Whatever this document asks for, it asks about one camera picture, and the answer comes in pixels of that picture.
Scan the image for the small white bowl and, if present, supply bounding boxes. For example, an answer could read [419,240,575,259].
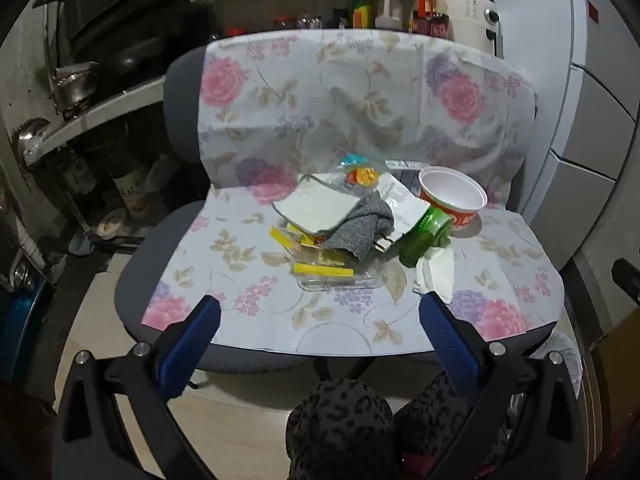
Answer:
[96,208,128,240]

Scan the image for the yellow capped sauce bottle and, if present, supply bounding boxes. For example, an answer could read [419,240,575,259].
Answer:
[352,0,374,29]

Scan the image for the yellow snack wrapper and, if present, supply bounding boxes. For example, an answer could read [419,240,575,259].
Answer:
[269,226,355,278]

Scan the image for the white refrigerator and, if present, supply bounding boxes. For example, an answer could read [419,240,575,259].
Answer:
[523,0,639,269]

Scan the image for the orange teal candy wrapper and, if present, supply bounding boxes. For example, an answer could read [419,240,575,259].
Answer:
[340,154,380,188]

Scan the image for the labelled dark glass bottle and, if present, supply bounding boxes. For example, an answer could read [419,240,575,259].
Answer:
[111,158,149,218]

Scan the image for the grey office chair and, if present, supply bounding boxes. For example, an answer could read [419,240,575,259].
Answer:
[114,45,558,375]

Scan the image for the crumpled white tissue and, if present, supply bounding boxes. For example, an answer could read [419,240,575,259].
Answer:
[412,247,454,304]

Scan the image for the white rice cooker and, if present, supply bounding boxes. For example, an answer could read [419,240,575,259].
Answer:
[444,0,500,55]

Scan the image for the grey knitted rag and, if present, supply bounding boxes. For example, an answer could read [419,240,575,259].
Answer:
[320,192,394,261]

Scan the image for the red labelled oil bottle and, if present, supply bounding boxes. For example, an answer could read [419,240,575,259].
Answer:
[409,0,449,39]

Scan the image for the white plastic jug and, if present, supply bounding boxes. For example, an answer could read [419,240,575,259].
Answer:
[374,0,404,32]

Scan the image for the leopard print slippers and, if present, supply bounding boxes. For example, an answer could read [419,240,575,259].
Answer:
[285,373,472,479]

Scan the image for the clear plastic food tray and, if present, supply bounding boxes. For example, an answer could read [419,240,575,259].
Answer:
[291,246,385,292]

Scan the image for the red instant noodle cup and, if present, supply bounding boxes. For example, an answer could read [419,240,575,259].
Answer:
[418,166,488,231]

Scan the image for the metal cooking pot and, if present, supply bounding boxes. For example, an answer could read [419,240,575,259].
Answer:
[52,62,99,113]

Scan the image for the green tea plastic bottle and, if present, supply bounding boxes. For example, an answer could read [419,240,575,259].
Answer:
[398,206,454,268]

